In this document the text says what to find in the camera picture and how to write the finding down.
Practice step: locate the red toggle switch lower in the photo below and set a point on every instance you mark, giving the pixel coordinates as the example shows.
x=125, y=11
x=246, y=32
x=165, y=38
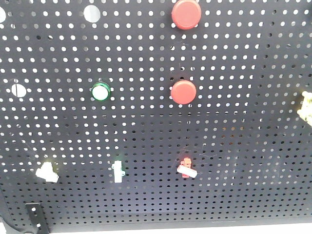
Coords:
x=185, y=168

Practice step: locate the upper red push button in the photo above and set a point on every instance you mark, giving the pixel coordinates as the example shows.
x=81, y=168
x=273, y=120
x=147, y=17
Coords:
x=186, y=14

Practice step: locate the left black mounting clamp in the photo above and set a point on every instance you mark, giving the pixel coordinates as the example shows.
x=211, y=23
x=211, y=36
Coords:
x=37, y=218

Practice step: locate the black perforated pegboard panel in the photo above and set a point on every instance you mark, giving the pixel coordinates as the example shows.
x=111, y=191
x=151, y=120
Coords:
x=250, y=61

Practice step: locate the red push button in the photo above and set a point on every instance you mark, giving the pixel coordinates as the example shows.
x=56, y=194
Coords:
x=186, y=14
x=183, y=92

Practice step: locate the green round push button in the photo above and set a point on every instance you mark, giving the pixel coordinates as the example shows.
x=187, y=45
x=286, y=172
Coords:
x=101, y=91

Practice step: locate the yellow toggle switch lower left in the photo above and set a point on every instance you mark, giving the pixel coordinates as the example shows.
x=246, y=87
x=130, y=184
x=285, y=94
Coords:
x=46, y=172

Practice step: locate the green-white toggle switch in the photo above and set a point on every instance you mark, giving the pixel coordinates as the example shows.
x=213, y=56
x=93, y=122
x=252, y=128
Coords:
x=119, y=173

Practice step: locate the lower red push button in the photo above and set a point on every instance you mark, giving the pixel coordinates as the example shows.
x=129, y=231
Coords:
x=183, y=92

